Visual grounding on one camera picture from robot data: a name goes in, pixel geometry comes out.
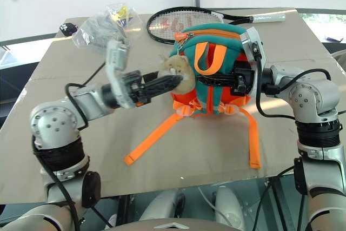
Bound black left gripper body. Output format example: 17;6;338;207
120;70;152;107

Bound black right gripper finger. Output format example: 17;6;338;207
197;74;239;81
202;78;239;87

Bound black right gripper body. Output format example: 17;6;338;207
232;61;256;97

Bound orange and teal backpack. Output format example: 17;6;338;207
123;23;262;170

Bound beige plush hamster charm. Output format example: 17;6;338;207
158;53;196;95

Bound brown cardboard table cover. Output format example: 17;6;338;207
0;7;346;205

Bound black tennis racket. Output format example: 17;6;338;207
146;6;287;45

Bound clear bag with yellow parts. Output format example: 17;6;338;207
104;3;142;36

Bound black power plug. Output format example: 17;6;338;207
59;22;79;37

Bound silver robot leg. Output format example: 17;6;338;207
214;186;246;229
139;189;187;222

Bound grey robot torso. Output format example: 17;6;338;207
118;216;244;231

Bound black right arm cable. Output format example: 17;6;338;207
253;51;332;121

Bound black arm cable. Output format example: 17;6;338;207
253;51;332;121
32;82;90;231

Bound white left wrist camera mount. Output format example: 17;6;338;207
104;40;137;109

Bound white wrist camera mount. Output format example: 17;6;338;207
241;27;267;93
104;40;137;109

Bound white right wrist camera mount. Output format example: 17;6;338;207
241;27;267;93

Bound thin black plug cable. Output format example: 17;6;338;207
81;61;107;87

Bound clear bag with grey cable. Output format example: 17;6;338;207
72;15;131;55

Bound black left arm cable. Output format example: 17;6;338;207
32;82;90;231

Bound thin white cable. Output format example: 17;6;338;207
196;186;218;212

